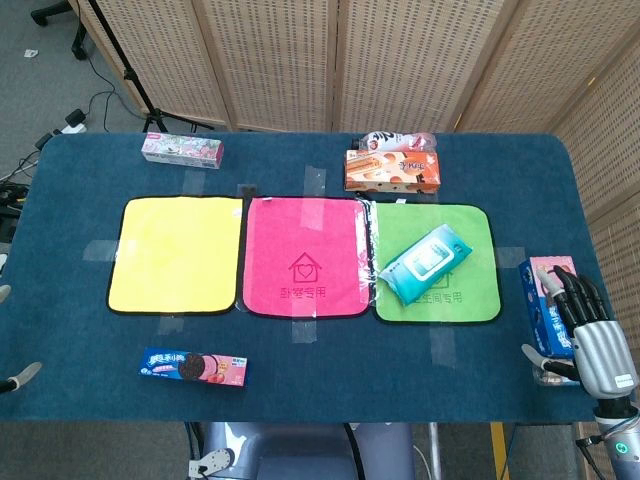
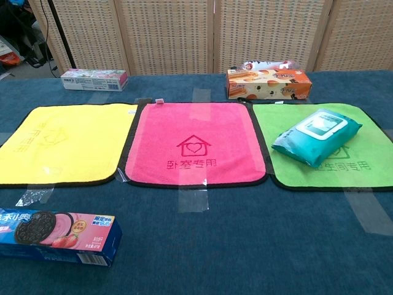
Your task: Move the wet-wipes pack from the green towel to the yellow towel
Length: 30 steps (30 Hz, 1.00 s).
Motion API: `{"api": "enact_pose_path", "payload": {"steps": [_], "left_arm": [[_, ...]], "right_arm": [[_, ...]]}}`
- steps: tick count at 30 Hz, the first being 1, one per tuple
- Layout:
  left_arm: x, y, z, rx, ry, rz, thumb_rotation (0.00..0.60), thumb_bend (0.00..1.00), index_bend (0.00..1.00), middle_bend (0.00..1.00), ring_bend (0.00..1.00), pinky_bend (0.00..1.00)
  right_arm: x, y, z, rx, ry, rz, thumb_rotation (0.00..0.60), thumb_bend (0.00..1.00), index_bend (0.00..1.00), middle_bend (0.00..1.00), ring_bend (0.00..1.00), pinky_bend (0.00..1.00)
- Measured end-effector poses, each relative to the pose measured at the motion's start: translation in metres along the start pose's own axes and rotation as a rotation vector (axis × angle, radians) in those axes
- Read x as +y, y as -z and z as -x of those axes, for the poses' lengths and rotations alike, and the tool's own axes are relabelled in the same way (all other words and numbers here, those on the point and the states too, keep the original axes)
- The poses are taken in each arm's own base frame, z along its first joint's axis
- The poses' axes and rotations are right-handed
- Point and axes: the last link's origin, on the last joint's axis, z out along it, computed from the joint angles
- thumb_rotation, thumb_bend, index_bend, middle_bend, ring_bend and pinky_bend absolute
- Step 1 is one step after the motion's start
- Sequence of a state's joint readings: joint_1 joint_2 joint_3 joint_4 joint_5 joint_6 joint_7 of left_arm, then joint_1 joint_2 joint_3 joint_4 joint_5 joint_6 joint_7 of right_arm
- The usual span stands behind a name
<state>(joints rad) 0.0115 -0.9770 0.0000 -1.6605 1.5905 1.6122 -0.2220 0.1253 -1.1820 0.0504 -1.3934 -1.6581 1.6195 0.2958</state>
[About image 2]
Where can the teal wet wipes pack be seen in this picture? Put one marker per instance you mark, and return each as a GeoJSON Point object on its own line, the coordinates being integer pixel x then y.
{"type": "Point", "coordinates": [316, 138]}

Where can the orange cake box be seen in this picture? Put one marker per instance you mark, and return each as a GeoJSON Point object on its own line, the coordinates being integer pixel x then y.
{"type": "Point", "coordinates": [270, 84]}

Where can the pink floral toothpaste box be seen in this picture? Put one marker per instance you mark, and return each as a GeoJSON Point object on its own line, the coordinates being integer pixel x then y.
{"type": "Point", "coordinates": [95, 80]}

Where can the long blue Oreo box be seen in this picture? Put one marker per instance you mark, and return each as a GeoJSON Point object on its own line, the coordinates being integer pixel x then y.
{"type": "Point", "coordinates": [61, 230]}

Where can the pink microfiber cloth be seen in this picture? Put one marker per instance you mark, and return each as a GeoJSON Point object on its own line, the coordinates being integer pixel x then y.
{"type": "Point", "coordinates": [196, 123]}

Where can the clear tape strip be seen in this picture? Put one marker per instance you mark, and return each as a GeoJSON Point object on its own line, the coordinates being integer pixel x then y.
{"type": "Point", "coordinates": [193, 199]}
{"type": "Point", "coordinates": [199, 95]}
{"type": "Point", "coordinates": [368, 212]}
{"type": "Point", "coordinates": [99, 98]}
{"type": "Point", "coordinates": [33, 195]}

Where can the white red snack bag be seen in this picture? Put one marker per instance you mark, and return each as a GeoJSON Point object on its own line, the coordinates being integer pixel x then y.
{"type": "Point", "coordinates": [270, 65]}

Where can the woven folding screen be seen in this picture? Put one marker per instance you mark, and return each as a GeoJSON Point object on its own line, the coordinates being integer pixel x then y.
{"type": "Point", "coordinates": [172, 33]}

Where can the yellow microfiber cloth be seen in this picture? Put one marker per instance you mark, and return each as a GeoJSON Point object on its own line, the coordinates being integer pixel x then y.
{"type": "Point", "coordinates": [70, 144]}

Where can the green microfiber cloth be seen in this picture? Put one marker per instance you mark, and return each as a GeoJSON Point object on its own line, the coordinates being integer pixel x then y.
{"type": "Point", "coordinates": [344, 178]}

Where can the black tripod stand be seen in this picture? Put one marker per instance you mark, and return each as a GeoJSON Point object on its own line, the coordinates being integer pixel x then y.
{"type": "Point", "coordinates": [63, 37]}

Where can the orange plastic bag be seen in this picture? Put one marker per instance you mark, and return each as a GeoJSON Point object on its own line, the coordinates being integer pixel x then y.
{"type": "Point", "coordinates": [10, 59]}

